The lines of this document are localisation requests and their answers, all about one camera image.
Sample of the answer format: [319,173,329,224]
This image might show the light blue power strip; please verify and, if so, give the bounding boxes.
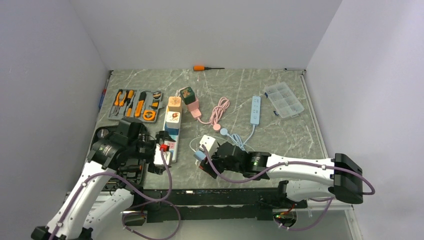
[250,96,261,127]

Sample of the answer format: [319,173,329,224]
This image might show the pink power cable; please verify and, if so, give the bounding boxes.
[197,96,231,132]

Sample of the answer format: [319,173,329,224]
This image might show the white cube adapter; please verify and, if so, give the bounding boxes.
[165,111,182,129]

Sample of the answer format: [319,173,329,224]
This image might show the clear plastic screw organizer box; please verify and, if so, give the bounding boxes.
[263,82,305,119]

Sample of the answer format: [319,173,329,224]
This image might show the orange handled pliers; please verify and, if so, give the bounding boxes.
[111,89,135,117]

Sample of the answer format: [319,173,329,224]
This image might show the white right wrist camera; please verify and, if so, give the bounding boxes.
[199,135,219,155]

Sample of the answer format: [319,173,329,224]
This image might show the orange utility knife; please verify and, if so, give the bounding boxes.
[134,100,145,118]

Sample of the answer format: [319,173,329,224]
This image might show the orange wooden cube adapter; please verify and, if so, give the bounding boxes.
[167,96,183,113]

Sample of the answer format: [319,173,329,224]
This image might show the pink power strip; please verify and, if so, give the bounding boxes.
[185,97,202,119]

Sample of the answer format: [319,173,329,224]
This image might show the orange handled screwdriver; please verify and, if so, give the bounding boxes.
[192,65,224,72]

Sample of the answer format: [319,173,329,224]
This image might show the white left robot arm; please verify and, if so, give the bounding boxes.
[31,117,171,240]

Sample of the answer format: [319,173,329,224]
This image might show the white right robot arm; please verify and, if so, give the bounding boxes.
[199,142,366,208]

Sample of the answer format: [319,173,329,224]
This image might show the orange tape measure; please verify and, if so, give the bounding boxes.
[142,110,157,122]

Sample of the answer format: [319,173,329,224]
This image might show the light blue cube adapter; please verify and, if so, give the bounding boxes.
[194,150,206,162]

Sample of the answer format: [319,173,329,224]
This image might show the dark green cube adapter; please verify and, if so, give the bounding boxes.
[179,86,196,105]

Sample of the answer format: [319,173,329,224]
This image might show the white long power strip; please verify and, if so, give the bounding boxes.
[163,117,181,163]

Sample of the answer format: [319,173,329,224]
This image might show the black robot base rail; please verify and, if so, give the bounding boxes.
[125,187,308,226]

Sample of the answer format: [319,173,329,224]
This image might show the grey tool tray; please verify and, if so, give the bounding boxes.
[107,88,164,124]

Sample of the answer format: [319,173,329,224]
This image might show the black open tool case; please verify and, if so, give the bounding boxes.
[87,125,141,177]

